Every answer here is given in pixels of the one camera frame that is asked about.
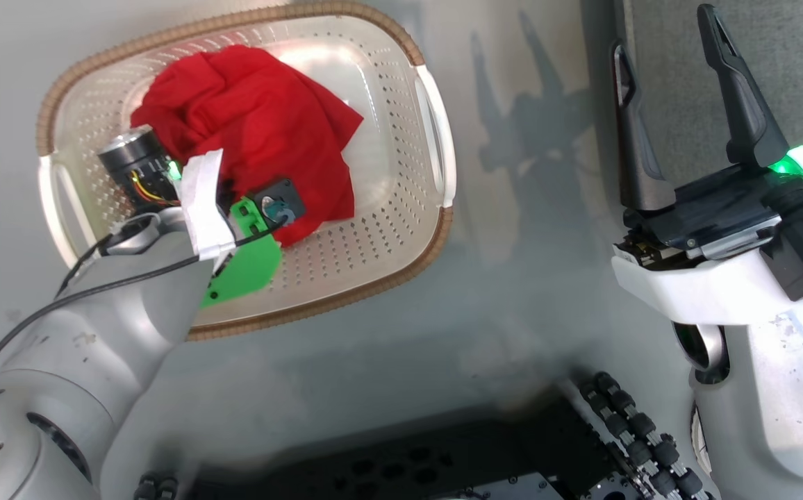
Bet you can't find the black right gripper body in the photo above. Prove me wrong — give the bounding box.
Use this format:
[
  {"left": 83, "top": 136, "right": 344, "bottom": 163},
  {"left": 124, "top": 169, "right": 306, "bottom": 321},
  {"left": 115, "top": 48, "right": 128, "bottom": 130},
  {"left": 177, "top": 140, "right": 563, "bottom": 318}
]
[{"left": 614, "top": 129, "right": 803, "bottom": 270}]

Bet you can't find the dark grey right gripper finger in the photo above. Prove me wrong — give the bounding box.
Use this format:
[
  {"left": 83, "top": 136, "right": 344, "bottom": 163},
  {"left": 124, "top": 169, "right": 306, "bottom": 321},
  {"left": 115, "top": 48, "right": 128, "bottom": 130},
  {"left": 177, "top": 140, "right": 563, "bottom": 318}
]
[
  {"left": 610, "top": 40, "right": 677, "bottom": 213},
  {"left": 696, "top": 3, "right": 790, "bottom": 172}
]

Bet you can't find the green white left gripper body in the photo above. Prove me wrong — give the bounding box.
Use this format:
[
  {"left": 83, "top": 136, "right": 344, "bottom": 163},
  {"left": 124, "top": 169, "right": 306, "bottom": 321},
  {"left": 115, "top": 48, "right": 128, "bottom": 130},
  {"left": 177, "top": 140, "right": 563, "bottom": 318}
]
[{"left": 179, "top": 149, "right": 284, "bottom": 310}]

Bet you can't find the red cloth garment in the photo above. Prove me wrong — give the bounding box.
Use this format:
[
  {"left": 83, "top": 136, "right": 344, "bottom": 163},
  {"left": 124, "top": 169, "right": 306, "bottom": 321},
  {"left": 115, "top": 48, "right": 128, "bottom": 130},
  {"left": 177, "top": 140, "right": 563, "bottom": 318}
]
[{"left": 130, "top": 44, "right": 365, "bottom": 248}]

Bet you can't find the white perforated laundry basket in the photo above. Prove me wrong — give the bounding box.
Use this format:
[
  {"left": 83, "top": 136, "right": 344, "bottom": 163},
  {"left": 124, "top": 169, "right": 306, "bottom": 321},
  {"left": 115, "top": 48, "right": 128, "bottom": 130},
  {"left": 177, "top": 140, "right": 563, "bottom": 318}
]
[{"left": 36, "top": 1, "right": 457, "bottom": 341}]

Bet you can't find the black roller omni wheel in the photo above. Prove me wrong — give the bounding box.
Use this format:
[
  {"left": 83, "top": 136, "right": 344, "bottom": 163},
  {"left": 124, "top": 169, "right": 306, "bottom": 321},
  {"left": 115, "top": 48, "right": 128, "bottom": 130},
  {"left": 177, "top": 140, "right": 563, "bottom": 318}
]
[
  {"left": 133, "top": 471, "right": 180, "bottom": 500},
  {"left": 579, "top": 372, "right": 716, "bottom": 500}
]

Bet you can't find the thin black cable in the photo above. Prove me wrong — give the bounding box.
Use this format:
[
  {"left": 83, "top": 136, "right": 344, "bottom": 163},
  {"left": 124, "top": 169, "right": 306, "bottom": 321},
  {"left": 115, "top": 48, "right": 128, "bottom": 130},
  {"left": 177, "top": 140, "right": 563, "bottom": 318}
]
[{"left": 0, "top": 214, "right": 290, "bottom": 403}]

